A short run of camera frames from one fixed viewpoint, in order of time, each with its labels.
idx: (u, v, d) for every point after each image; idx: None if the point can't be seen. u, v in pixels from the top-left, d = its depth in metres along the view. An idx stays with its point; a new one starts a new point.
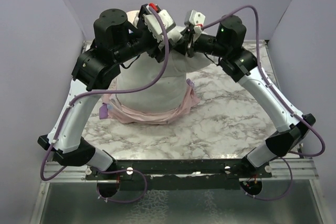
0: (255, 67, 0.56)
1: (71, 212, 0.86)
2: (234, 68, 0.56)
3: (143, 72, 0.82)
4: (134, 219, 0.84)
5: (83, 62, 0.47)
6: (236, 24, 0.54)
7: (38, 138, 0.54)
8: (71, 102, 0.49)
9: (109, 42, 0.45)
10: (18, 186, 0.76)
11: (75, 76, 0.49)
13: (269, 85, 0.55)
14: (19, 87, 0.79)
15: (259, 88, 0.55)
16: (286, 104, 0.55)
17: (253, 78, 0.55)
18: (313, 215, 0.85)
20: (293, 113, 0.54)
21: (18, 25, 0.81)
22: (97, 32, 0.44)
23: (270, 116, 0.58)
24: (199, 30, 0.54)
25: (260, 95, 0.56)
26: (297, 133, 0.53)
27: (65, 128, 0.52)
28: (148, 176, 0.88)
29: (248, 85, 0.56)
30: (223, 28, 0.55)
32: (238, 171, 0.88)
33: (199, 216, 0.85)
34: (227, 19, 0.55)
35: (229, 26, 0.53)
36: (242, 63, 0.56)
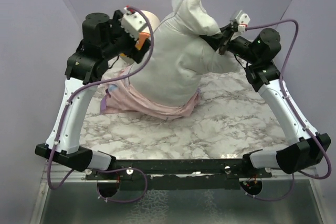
0: (276, 80, 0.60)
1: (71, 213, 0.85)
2: (255, 77, 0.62)
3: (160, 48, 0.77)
4: (134, 219, 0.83)
5: (75, 62, 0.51)
6: (274, 41, 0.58)
7: (36, 147, 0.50)
8: (69, 98, 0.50)
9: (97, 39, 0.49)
10: (18, 186, 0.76)
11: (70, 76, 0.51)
13: (286, 97, 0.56)
14: (19, 87, 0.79)
15: (276, 99, 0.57)
16: (300, 117, 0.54)
17: (272, 88, 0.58)
18: (313, 215, 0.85)
20: (305, 127, 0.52)
21: (18, 25, 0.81)
22: (85, 32, 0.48)
23: (284, 129, 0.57)
24: (242, 29, 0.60)
25: (275, 106, 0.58)
26: (306, 146, 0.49)
27: (67, 126, 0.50)
28: (148, 175, 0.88)
29: (266, 95, 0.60)
30: (260, 41, 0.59)
32: (237, 171, 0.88)
33: (199, 216, 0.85)
34: (266, 34, 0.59)
35: (266, 42, 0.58)
36: (264, 74, 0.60)
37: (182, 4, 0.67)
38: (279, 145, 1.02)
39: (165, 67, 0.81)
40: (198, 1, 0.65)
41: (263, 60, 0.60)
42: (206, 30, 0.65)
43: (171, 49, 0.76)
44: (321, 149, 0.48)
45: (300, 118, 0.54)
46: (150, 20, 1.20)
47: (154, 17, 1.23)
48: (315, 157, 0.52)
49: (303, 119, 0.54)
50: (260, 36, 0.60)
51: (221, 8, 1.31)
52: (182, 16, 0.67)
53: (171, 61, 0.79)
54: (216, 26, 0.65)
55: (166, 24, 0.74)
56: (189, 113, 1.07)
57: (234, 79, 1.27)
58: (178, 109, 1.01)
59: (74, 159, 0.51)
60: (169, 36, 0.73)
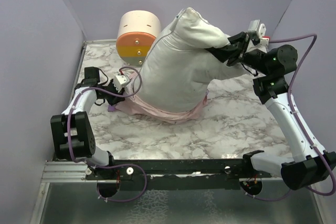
0: (285, 93, 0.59)
1: (71, 213, 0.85)
2: (263, 89, 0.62)
3: (167, 71, 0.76)
4: (134, 219, 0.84)
5: (82, 83, 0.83)
6: (290, 62, 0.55)
7: (53, 116, 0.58)
8: (83, 89, 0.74)
9: (94, 74, 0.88)
10: (18, 186, 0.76)
11: (80, 87, 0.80)
13: (294, 112, 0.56)
14: (19, 87, 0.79)
15: (283, 113, 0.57)
16: (308, 134, 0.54)
17: (280, 102, 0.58)
18: (312, 215, 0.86)
20: (313, 145, 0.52)
21: (18, 24, 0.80)
22: (89, 70, 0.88)
23: (291, 146, 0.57)
24: (264, 42, 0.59)
25: (282, 120, 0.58)
26: (313, 166, 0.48)
27: (81, 103, 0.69)
28: (148, 176, 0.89)
29: (273, 108, 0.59)
30: (275, 59, 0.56)
32: (237, 171, 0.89)
33: (198, 216, 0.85)
34: (284, 52, 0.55)
35: (282, 62, 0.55)
36: (272, 87, 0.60)
37: (178, 23, 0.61)
38: (279, 145, 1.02)
39: (170, 83, 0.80)
40: (198, 15, 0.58)
41: (275, 76, 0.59)
42: (214, 46, 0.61)
43: (176, 68, 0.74)
44: (327, 169, 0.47)
45: (307, 135, 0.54)
46: (150, 21, 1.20)
47: (154, 17, 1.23)
48: (321, 173, 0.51)
49: (310, 136, 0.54)
50: (276, 53, 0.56)
51: (221, 8, 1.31)
52: (180, 34, 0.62)
53: (175, 76, 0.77)
54: (226, 38, 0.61)
55: (164, 42, 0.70)
56: (198, 115, 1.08)
57: (234, 79, 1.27)
58: (186, 115, 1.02)
59: (87, 124, 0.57)
60: (170, 54, 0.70)
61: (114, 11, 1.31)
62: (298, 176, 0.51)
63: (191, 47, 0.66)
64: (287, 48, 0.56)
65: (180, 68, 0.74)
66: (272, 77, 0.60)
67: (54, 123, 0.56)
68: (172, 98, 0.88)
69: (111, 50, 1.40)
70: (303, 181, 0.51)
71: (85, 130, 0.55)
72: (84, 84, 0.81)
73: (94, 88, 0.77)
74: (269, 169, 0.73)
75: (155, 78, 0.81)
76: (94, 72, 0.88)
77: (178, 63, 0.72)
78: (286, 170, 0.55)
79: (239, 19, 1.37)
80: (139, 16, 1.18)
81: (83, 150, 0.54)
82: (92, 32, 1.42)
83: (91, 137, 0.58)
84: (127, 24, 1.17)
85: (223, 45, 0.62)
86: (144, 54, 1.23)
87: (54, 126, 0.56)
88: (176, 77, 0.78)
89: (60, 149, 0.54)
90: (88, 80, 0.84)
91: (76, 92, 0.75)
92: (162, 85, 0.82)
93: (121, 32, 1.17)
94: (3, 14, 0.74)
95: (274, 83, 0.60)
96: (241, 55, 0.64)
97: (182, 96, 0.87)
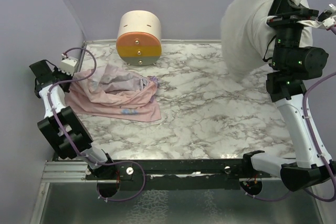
0: (301, 94, 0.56)
1: (73, 212, 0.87)
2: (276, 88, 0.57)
3: (246, 0, 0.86)
4: (134, 219, 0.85)
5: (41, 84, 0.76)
6: (315, 68, 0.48)
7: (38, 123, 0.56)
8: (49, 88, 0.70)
9: (44, 69, 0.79)
10: (18, 189, 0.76)
11: (41, 88, 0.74)
13: (306, 117, 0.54)
14: (17, 87, 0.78)
15: (295, 116, 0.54)
16: (317, 142, 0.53)
17: (293, 105, 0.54)
18: (312, 215, 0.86)
20: (320, 155, 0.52)
21: (16, 24, 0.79)
22: (34, 67, 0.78)
23: (295, 149, 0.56)
24: (329, 21, 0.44)
25: (291, 123, 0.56)
26: (317, 176, 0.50)
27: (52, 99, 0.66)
28: (148, 176, 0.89)
29: (284, 109, 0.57)
30: (302, 63, 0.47)
32: (237, 171, 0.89)
33: (198, 215, 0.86)
34: (313, 57, 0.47)
35: (308, 68, 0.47)
36: (287, 86, 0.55)
37: None
38: (279, 145, 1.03)
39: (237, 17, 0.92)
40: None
41: (294, 78, 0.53)
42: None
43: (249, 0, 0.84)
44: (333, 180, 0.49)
45: (316, 143, 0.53)
46: (150, 20, 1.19)
47: (154, 16, 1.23)
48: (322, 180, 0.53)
49: (318, 145, 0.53)
50: (305, 55, 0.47)
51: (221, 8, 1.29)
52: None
53: (242, 10, 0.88)
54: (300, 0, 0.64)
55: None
56: (146, 103, 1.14)
57: (234, 79, 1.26)
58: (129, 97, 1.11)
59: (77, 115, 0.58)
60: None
61: (115, 11, 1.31)
62: (300, 182, 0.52)
63: None
64: (318, 53, 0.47)
65: (250, 5, 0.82)
66: (289, 78, 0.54)
67: (42, 128, 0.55)
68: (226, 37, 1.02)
69: (110, 50, 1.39)
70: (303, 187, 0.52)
71: (77, 122, 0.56)
72: (43, 84, 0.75)
73: (57, 83, 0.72)
74: (267, 167, 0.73)
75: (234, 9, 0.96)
76: (44, 67, 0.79)
77: None
78: (288, 172, 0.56)
79: None
80: (139, 16, 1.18)
81: (82, 140, 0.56)
82: (92, 32, 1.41)
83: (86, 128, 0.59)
84: (127, 24, 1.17)
85: None
86: (144, 54, 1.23)
87: (43, 130, 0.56)
88: (242, 13, 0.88)
89: (59, 148, 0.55)
90: (44, 77, 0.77)
91: (42, 95, 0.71)
92: (231, 18, 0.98)
93: (121, 33, 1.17)
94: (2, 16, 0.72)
95: (290, 83, 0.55)
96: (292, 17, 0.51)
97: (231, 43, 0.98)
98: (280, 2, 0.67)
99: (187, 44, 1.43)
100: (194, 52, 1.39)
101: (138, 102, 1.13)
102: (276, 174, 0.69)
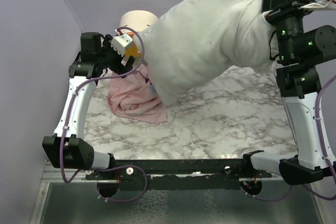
0: (315, 92, 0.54)
1: (71, 213, 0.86)
2: (289, 82, 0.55)
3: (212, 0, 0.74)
4: (134, 219, 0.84)
5: (78, 65, 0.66)
6: (328, 46, 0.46)
7: (44, 140, 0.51)
8: (77, 88, 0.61)
9: (91, 47, 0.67)
10: (18, 189, 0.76)
11: (74, 74, 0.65)
13: (317, 119, 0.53)
14: (18, 87, 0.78)
15: (305, 116, 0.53)
16: (324, 145, 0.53)
17: (305, 104, 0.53)
18: (312, 214, 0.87)
20: (325, 157, 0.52)
21: (16, 23, 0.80)
22: (83, 41, 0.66)
23: (301, 149, 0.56)
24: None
25: (301, 123, 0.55)
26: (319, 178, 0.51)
27: (73, 109, 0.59)
28: (148, 176, 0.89)
29: (295, 108, 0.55)
30: (312, 43, 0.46)
32: (237, 171, 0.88)
33: (198, 215, 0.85)
34: (323, 35, 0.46)
35: (322, 47, 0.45)
36: (302, 83, 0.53)
37: None
38: (279, 145, 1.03)
39: (196, 23, 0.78)
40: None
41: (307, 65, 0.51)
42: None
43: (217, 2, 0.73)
44: None
45: (323, 145, 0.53)
46: (150, 20, 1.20)
47: (154, 16, 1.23)
48: None
49: (325, 146, 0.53)
50: (314, 35, 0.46)
51: None
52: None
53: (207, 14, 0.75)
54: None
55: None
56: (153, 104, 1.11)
57: (234, 79, 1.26)
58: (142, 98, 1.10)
59: (82, 142, 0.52)
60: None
61: (114, 11, 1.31)
62: (301, 179, 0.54)
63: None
64: (327, 31, 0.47)
65: (221, 6, 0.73)
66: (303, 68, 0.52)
67: (46, 147, 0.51)
68: (174, 41, 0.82)
69: None
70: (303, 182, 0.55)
71: (79, 153, 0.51)
72: (79, 66, 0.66)
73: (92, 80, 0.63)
74: (269, 167, 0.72)
75: (188, 11, 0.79)
76: (92, 44, 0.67)
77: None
78: (290, 167, 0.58)
79: None
80: (139, 16, 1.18)
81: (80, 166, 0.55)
82: None
83: (88, 152, 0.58)
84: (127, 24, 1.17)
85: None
86: None
87: (46, 148, 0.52)
88: (208, 17, 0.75)
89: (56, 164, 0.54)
90: (89, 56, 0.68)
91: (70, 88, 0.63)
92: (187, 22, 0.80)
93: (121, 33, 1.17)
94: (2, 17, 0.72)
95: (305, 79, 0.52)
96: (293, 4, 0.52)
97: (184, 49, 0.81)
98: None
99: None
100: None
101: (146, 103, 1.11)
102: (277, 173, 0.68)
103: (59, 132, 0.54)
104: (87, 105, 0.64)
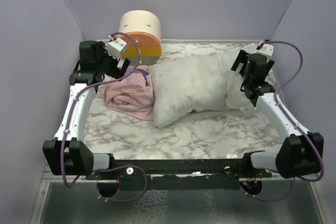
0: (272, 93, 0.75)
1: (71, 213, 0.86)
2: (252, 93, 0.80)
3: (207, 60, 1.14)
4: (134, 219, 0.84)
5: (77, 74, 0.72)
6: (260, 61, 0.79)
7: (44, 144, 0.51)
8: (79, 94, 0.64)
9: (90, 57, 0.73)
10: (19, 189, 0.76)
11: (75, 82, 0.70)
13: (278, 104, 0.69)
14: (18, 87, 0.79)
15: (269, 105, 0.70)
16: (291, 118, 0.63)
17: (265, 98, 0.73)
18: (312, 214, 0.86)
20: (295, 125, 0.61)
21: (15, 24, 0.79)
22: (82, 51, 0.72)
23: (280, 132, 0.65)
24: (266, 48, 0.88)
25: (270, 113, 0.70)
26: (299, 143, 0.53)
27: (74, 114, 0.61)
28: (148, 175, 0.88)
29: (262, 104, 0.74)
30: (249, 61, 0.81)
32: (237, 171, 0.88)
33: (198, 215, 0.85)
34: (254, 56, 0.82)
35: (254, 60, 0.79)
36: (260, 89, 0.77)
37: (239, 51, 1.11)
38: (279, 145, 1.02)
39: (197, 70, 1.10)
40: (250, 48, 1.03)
41: (255, 76, 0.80)
42: None
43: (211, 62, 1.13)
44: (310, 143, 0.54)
45: (290, 118, 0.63)
46: (150, 20, 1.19)
47: (154, 16, 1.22)
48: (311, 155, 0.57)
49: (293, 119, 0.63)
50: (250, 57, 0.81)
51: (221, 9, 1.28)
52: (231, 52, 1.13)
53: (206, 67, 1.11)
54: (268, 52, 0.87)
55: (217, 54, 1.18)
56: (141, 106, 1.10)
57: None
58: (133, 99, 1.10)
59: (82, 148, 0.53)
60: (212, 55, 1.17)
61: (114, 12, 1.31)
62: (287, 156, 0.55)
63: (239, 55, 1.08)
64: (258, 55, 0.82)
65: (212, 62, 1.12)
66: (253, 78, 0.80)
67: (46, 150, 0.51)
68: (180, 77, 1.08)
69: None
70: (292, 161, 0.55)
71: (79, 160, 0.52)
72: (80, 75, 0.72)
73: (92, 86, 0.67)
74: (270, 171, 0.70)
75: (192, 64, 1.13)
76: (91, 53, 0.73)
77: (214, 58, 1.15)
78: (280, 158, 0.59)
79: (240, 21, 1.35)
80: (139, 16, 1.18)
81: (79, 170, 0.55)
82: (92, 33, 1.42)
83: (87, 158, 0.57)
84: (127, 24, 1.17)
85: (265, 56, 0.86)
86: (144, 53, 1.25)
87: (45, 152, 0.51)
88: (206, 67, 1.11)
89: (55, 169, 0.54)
90: (88, 64, 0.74)
91: (70, 95, 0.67)
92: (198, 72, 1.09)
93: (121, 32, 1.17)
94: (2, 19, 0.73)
95: (261, 88, 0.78)
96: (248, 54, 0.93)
97: (189, 83, 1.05)
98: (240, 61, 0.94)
99: (187, 44, 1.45)
100: (193, 52, 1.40)
101: (136, 104, 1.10)
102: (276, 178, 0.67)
103: (60, 137, 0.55)
104: (85, 112, 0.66)
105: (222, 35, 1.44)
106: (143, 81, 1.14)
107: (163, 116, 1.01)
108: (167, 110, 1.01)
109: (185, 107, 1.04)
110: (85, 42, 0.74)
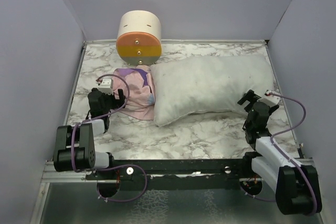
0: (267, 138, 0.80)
1: (71, 213, 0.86)
2: (251, 139, 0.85)
3: (214, 59, 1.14)
4: (134, 219, 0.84)
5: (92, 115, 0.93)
6: (263, 111, 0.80)
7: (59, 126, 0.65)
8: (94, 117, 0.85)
9: (97, 107, 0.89)
10: (18, 189, 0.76)
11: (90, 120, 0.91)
13: (273, 144, 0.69)
14: (18, 87, 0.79)
15: (265, 146, 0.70)
16: (285, 153, 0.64)
17: (262, 139, 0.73)
18: (312, 215, 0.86)
20: (289, 159, 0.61)
21: (16, 23, 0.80)
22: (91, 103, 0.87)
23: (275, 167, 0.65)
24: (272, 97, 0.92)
25: (266, 152, 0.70)
26: (292, 174, 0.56)
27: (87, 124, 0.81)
28: (148, 175, 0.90)
29: (259, 145, 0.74)
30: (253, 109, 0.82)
32: (237, 171, 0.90)
33: (199, 216, 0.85)
34: (259, 105, 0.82)
35: (257, 110, 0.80)
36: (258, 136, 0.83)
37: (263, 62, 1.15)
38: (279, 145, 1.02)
39: (203, 70, 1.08)
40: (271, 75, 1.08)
41: (256, 124, 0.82)
42: None
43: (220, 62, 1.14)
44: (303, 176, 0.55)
45: (283, 153, 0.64)
46: (150, 21, 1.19)
47: (154, 16, 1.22)
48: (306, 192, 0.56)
49: (286, 154, 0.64)
50: (253, 106, 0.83)
51: (221, 9, 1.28)
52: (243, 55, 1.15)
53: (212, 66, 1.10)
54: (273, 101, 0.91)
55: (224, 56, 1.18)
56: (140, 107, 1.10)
57: None
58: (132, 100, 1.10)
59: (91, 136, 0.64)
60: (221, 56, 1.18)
61: (114, 12, 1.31)
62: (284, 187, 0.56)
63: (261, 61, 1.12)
64: (262, 105, 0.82)
65: (218, 62, 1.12)
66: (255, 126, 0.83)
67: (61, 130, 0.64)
68: (184, 76, 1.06)
69: (111, 50, 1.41)
70: (288, 191, 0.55)
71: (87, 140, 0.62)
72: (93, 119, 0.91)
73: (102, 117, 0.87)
74: (266, 174, 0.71)
75: (199, 63, 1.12)
76: (97, 104, 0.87)
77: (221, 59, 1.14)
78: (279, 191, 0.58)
79: (240, 21, 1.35)
80: (139, 16, 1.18)
81: (81, 163, 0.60)
82: (92, 33, 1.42)
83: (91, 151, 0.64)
84: (127, 24, 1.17)
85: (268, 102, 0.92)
86: (144, 54, 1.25)
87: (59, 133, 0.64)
88: (211, 66, 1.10)
89: (58, 159, 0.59)
90: (96, 112, 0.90)
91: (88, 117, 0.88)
92: (206, 71, 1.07)
93: (121, 32, 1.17)
94: (1, 18, 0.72)
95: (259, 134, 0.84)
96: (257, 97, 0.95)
97: (192, 83, 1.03)
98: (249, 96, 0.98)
99: (187, 44, 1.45)
100: (194, 52, 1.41)
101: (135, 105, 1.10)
102: (271, 184, 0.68)
103: None
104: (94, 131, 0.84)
105: (222, 35, 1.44)
106: (140, 81, 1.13)
107: (164, 115, 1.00)
108: (170, 108, 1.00)
109: (188, 108, 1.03)
110: (92, 94, 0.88)
